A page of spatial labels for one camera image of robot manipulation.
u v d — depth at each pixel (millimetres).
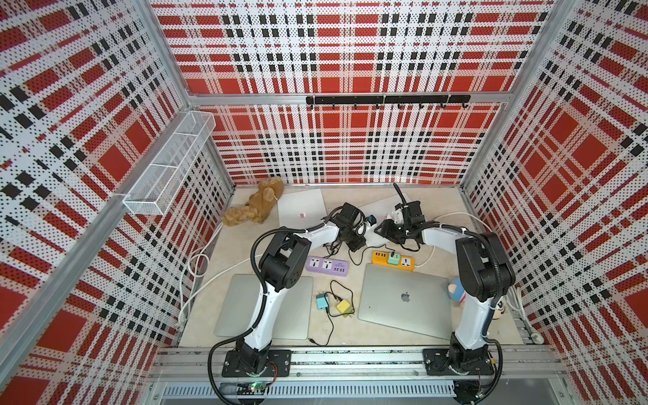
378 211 1108
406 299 861
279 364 735
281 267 581
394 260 890
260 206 1016
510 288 524
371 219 907
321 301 841
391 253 884
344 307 833
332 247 884
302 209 1115
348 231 795
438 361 735
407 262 929
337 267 907
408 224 805
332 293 880
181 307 825
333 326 807
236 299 863
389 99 897
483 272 516
